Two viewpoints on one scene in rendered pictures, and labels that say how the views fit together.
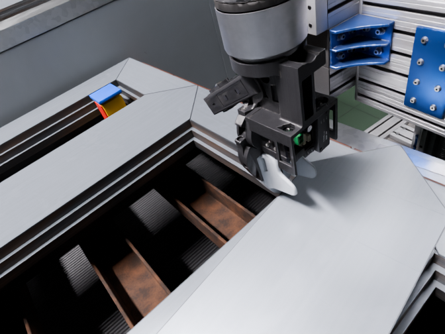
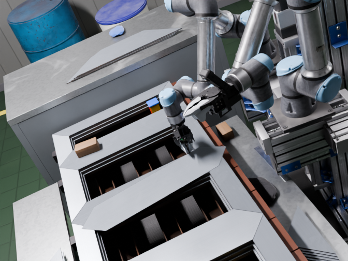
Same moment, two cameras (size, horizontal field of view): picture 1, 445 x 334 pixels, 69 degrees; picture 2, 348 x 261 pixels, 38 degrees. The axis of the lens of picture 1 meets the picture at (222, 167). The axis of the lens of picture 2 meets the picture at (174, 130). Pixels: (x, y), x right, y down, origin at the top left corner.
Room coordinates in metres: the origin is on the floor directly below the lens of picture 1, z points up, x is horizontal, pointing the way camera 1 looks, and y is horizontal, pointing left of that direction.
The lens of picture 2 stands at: (-1.45, -0.78, 2.36)
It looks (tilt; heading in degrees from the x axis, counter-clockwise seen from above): 36 degrees down; 23
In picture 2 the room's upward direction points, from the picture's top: 22 degrees counter-clockwise
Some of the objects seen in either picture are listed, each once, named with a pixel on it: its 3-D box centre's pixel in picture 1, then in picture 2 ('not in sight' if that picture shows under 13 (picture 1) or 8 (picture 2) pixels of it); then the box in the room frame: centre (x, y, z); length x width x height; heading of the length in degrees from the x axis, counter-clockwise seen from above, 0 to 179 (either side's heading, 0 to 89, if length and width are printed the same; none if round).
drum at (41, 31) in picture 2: not in sight; (56, 46); (2.60, 1.77, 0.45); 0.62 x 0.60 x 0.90; 20
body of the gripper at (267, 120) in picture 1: (280, 103); (181, 131); (0.28, -0.08, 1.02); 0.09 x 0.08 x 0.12; 29
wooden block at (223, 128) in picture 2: not in sight; (225, 131); (0.62, -0.17, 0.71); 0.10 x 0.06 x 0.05; 29
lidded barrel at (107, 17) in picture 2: not in sight; (132, 36); (2.75, 1.05, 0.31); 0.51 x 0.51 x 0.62
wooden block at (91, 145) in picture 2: not in sight; (87, 147); (0.41, 0.50, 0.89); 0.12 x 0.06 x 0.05; 111
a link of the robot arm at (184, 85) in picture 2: not in sight; (185, 89); (0.37, -0.13, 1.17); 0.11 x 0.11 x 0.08; 66
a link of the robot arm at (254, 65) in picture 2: not in sight; (256, 70); (0.02, -0.52, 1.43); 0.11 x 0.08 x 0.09; 136
